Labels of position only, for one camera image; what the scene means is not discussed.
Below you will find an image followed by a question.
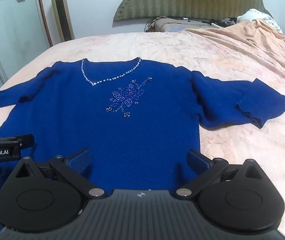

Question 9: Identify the white flower print wardrobe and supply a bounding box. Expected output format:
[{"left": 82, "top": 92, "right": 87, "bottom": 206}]
[{"left": 0, "top": 0, "right": 50, "bottom": 93}]

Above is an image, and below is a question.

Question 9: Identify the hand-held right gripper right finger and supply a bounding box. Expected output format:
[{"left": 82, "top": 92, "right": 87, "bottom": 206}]
[{"left": 174, "top": 149, "right": 266, "bottom": 199}]

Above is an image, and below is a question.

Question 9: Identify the dark clothing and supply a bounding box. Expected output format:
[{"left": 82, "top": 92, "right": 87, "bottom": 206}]
[{"left": 202, "top": 17, "right": 238, "bottom": 28}]

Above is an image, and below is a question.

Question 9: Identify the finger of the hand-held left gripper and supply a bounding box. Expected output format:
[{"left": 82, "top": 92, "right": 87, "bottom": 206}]
[{"left": 0, "top": 134, "right": 35, "bottom": 148}]

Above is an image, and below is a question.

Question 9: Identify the blue beaded sweater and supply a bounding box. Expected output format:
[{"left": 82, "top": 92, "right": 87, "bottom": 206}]
[{"left": 0, "top": 57, "right": 285, "bottom": 240}]

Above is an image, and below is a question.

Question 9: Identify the pink floral bed sheet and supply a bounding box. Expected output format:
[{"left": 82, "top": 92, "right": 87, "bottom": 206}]
[{"left": 0, "top": 31, "right": 285, "bottom": 240}]

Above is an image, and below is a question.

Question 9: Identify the gold tower fan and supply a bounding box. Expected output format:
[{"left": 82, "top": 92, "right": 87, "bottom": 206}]
[{"left": 49, "top": 0, "right": 75, "bottom": 42}]

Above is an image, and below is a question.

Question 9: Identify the white quilt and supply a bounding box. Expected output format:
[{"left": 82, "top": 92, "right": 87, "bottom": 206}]
[{"left": 237, "top": 9, "right": 283, "bottom": 33}]

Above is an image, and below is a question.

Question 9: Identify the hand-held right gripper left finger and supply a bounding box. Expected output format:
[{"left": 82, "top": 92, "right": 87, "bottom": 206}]
[{"left": 13, "top": 148, "right": 108, "bottom": 200}]

